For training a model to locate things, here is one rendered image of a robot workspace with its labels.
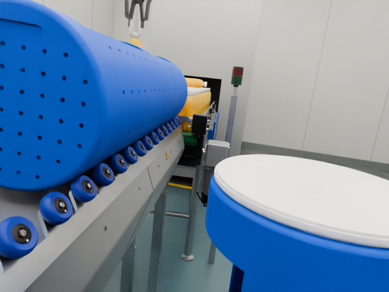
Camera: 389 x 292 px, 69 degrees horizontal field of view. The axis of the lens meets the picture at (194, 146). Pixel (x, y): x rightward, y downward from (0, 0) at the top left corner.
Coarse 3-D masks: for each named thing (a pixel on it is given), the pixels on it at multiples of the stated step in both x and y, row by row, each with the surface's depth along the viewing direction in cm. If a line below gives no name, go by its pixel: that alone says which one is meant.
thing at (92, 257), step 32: (160, 160) 93; (0, 192) 49; (32, 192) 50; (64, 192) 51; (128, 192) 63; (160, 192) 129; (96, 224) 48; (128, 224) 60; (64, 256) 38; (96, 256) 46; (32, 288) 32; (64, 288) 37; (96, 288) 56
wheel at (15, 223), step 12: (0, 228) 29; (12, 228) 30; (24, 228) 31; (0, 240) 29; (12, 240) 29; (24, 240) 31; (36, 240) 32; (0, 252) 29; (12, 252) 29; (24, 252) 30
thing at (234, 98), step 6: (234, 96) 163; (234, 102) 164; (234, 108) 165; (234, 114) 165; (228, 120) 166; (228, 126) 167; (228, 132) 168; (228, 138) 169; (228, 156) 171; (210, 246) 185; (210, 252) 185; (210, 258) 186
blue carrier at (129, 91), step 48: (0, 0) 38; (0, 48) 40; (48, 48) 39; (96, 48) 41; (0, 96) 41; (48, 96) 40; (96, 96) 40; (144, 96) 59; (0, 144) 43; (48, 144) 42; (96, 144) 41
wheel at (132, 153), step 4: (124, 148) 66; (128, 148) 66; (132, 148) 68; (124, 152) 65; (128, 152) 65; (132, 152) 67; (124, 156) 65; (128, 156) 65; (132, 156) 66; (136, 156) 68; (128, 160) 66; (132, 160) 66; (136, 160) 67; (132, 164) 67
